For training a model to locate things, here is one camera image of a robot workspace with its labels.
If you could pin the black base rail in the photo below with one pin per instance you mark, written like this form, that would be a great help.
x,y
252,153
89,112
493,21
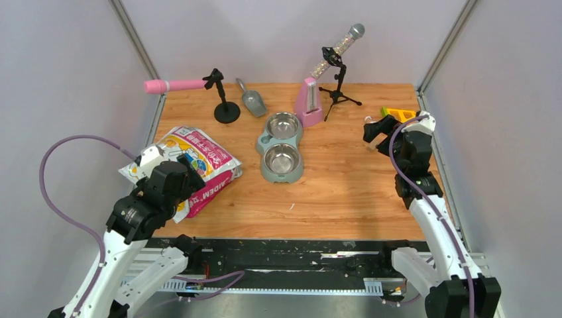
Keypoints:
x,y
297,267

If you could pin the yellow green triangle toy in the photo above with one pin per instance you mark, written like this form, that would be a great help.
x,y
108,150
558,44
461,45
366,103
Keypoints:
x,y
401,115

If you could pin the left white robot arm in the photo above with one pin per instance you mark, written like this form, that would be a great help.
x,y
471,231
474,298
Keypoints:
x,y
130,225

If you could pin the pet food bag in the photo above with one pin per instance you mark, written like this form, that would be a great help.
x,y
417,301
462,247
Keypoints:
x,y
216,166

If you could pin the metal food scoop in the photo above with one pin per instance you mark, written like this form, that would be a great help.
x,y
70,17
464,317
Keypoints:
x,y
252,100

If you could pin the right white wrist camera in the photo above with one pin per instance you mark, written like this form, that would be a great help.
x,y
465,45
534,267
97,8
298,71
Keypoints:
x,y
425,125

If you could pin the pink metronome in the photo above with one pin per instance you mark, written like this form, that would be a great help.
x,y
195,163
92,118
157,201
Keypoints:
x,y
308,107

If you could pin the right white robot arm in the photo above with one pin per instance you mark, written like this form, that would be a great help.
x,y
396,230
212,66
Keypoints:
x,y
450,282

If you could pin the pink microphone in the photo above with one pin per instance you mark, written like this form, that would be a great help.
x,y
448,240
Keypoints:
x,y
160,86

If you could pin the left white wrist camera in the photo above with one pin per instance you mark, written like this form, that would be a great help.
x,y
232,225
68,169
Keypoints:
x,y
149,159

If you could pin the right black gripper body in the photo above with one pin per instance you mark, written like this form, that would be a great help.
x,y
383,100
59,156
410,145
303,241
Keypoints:
x,y
396,145

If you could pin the black tripod mic stand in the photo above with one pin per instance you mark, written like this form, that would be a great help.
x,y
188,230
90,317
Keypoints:
x,y
337,97

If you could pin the grey double pet bowl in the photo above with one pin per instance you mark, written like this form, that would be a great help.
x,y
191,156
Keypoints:
x,y
280,158

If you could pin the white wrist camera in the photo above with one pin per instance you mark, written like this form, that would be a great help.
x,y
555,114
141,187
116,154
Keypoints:
x,y
425,125
149,159

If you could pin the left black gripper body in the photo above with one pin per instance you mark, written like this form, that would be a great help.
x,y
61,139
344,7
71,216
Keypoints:
x,y
193,183

